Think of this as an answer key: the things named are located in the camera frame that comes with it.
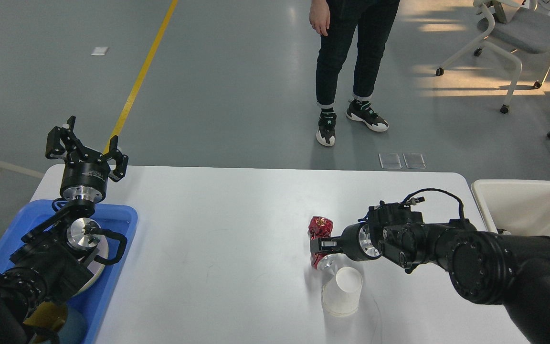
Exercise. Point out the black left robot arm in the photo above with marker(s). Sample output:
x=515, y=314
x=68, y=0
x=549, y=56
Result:
x=53, y=263

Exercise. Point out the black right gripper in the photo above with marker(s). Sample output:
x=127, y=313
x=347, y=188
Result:
x=355, y=242

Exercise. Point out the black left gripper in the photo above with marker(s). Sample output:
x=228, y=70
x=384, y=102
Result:
x=85, y=180

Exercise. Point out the pink plate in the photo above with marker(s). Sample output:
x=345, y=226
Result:
x=96, y=272

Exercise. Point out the crushed red soda can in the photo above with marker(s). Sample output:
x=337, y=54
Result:
x=320, y=227

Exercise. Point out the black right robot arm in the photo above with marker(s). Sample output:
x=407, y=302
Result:
x=484, y=267

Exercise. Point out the grey office chair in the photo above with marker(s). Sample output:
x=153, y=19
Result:
x=505, y=28

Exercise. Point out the floor outlet plate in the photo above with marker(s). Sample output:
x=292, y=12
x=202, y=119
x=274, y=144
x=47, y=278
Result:
x=414, y=160
x=390, y=161

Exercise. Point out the blue plastic tray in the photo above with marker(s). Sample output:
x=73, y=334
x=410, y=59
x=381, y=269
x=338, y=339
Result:
x=93, y=302

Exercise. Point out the bystander bare hand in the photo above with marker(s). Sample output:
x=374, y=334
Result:
x=319, y=17

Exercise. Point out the white plastic bin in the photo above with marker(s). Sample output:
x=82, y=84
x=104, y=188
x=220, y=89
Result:
x=520, y=207

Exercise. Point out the white paper cup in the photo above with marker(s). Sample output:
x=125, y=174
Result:
x=341, y=294

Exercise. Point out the dark teal mug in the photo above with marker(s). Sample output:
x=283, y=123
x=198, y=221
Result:
x=65, y=321

